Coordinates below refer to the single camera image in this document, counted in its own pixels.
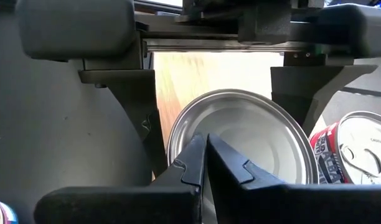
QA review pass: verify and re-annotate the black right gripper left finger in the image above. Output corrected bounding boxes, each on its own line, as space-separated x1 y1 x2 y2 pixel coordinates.
33 133 207 224

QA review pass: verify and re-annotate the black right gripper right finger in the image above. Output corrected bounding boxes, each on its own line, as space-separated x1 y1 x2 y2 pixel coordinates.
206 133 381 224

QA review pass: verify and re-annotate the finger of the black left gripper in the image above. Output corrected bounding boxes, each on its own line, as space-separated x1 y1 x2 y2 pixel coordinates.
16 0 168 178
270 2 381 136

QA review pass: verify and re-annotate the green Bumble Bee tuna can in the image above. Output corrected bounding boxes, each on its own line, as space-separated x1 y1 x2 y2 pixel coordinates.
166 88 319 224

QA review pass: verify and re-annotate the red tuna can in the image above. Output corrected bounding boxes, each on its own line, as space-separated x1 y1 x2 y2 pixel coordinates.
308 110 381 185

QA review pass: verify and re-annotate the gold-top tuna can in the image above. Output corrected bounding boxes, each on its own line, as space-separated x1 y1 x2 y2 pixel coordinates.
0 198 19 224

